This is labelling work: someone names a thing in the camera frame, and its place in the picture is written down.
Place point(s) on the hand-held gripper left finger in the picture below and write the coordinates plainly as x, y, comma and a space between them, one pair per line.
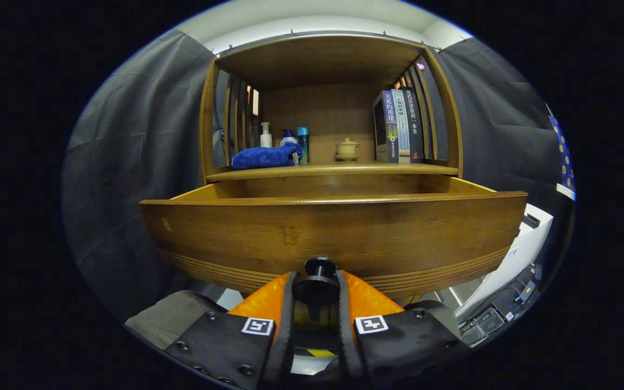
288, 325

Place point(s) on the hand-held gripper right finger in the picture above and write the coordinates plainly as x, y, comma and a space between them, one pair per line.
344, 330

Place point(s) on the wooden countertop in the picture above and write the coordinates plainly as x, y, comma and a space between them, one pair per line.
344, 169

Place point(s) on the yellow black floor tape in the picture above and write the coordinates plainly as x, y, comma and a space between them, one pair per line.
320, 352

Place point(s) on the black electronic device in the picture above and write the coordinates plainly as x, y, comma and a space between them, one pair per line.
488, 325

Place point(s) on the blue folded towel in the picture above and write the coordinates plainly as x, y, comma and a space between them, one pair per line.
263, 157

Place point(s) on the beige lidded teacup with saucer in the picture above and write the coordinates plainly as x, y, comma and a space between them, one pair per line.
347, 149

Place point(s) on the teal bottle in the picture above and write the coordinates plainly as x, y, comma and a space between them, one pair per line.
303, 143

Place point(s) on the white bottle with blue cap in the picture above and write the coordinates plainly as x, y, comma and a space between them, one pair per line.
288, 140

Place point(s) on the white pump bottle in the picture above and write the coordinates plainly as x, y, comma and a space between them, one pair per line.
266, 140

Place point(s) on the dark book with blue spine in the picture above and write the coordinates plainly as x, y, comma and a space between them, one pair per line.
382, 130

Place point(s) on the light blue book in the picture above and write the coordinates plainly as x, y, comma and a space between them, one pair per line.
401, 130

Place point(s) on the black book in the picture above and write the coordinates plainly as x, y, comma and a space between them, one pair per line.
415, 124

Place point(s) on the small white shelf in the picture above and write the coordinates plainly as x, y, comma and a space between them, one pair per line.
565, 192

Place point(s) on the blue polka dot gift bag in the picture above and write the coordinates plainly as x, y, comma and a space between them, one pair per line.
564, 157

